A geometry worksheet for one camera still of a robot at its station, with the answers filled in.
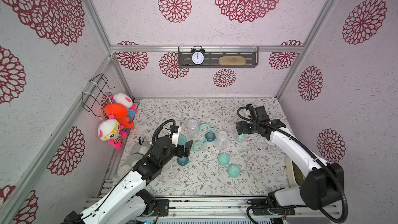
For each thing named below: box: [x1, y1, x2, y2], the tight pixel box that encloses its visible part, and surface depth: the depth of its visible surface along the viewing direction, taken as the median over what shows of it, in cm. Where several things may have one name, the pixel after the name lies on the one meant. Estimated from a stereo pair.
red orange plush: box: [104, 102, 135, 131], surface depth 91 cm
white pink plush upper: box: [112, 92, 133, 109], surface depth 96 cm
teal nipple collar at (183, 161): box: [176, 156, 190, 167], surface depth 89 cm
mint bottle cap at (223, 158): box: [217, 152, 230, 166], surface depth 89 cm
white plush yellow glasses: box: [97, 114, 128, 150], surface depth 82 cm
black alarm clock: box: [190, 45, 206, 66], surface depth 92 cm
